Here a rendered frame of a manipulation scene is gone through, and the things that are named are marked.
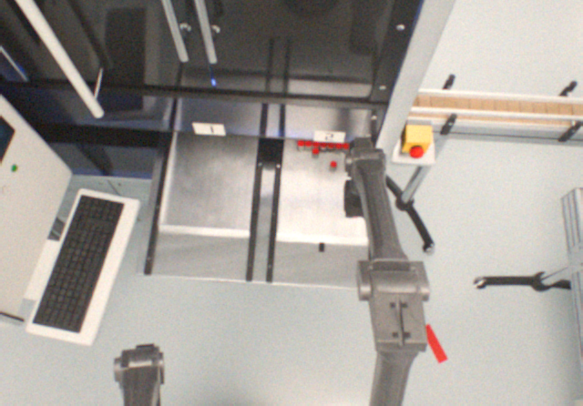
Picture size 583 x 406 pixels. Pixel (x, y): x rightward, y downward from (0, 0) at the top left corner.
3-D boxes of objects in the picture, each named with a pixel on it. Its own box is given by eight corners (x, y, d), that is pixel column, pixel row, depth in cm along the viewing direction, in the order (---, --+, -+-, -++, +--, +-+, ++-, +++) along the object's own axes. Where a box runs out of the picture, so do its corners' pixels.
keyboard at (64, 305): (82, 195, 171) (79, 192, 168) (125, 204, 170) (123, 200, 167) (33, 323, 156) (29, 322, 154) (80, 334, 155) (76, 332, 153)
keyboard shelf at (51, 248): (57, 185, 175) (55, 181, 172) (142, 202, 173) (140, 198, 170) (1, 326, 159) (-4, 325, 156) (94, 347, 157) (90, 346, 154)
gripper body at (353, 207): (370, 184, 136) (374, 167, 130) (372, 220, 131) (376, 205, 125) (343, 183, 136) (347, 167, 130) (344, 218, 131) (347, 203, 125)
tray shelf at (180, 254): (162, 126, 173) (161, 124, 171) (383, 140, 171) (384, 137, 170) (136, 276, 156) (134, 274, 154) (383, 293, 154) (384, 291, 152)
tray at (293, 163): (285, 131, 170) (285, 126, 167) (369, 137, 170) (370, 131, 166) (277, 236, 158) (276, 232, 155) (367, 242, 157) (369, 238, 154)
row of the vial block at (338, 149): (297, 146, 168) (297, 139, 164) (355, 149, 168) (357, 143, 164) (297, 152, 167) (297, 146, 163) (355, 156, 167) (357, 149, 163)
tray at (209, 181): (177, 125, 171) (175, 119, 168) (260, 130, 171) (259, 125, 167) (159, 228, 159) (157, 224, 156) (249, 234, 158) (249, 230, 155)
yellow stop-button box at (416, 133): (401, 130, 162) (405, 118, 155) (425, 132, 161) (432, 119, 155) (401, 153, 159) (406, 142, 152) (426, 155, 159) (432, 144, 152)
